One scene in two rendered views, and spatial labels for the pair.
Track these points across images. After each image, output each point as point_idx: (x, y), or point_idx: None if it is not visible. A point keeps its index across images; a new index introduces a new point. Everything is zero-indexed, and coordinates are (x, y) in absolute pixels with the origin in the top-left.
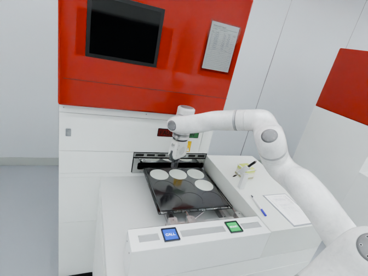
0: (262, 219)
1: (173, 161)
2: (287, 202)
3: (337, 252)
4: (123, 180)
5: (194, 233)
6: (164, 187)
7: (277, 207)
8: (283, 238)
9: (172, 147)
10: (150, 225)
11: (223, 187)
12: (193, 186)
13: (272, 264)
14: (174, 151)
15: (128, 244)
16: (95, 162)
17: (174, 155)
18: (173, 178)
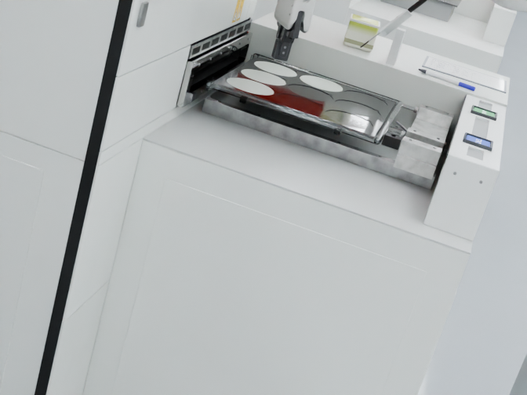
0: (480, 96)
1: (292, 39)
2: (452, 67)
3: None
4: (186, 131)
5: (480, 134)
6: (303, 104)
7: (459, 75)
8: None
9: (303, 2)
10: (357, 177)
11: (344, 78)
12: (318, 90)
13: None
14: (310, 11)
15: (472, 171)
16: (147, 95)
17: (310, 22)
18: (276, 85)
